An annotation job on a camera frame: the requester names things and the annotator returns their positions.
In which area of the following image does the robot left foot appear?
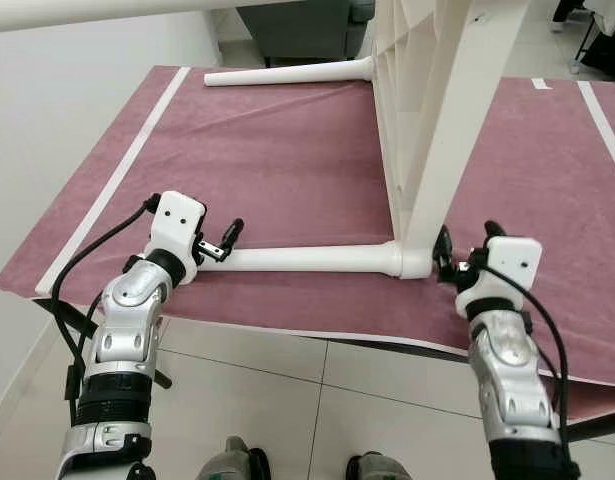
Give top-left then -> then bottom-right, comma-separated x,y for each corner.
197,437 -> 273,480

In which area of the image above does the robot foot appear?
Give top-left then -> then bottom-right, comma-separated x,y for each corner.
197,437 -> 273,480
345,452 -> 413,480

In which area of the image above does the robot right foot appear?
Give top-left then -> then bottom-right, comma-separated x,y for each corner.
345,452 -> 413,480

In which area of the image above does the dark grey armchair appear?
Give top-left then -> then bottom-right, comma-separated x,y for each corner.
237,0 -> 376,66

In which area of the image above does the clothes rack with garments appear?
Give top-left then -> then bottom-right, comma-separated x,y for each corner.
552,0 -> 615,81

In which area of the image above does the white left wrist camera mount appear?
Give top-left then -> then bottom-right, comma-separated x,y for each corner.
147,190 -> 208,286

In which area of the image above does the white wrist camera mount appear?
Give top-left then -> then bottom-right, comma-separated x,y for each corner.
455,237 -> 544,319
147,190 -> 208,286

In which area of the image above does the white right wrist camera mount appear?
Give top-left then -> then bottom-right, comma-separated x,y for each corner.
455,237 -> 544,319

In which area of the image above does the black metal table frame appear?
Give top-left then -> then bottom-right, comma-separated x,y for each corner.
32,295 -> 615,441

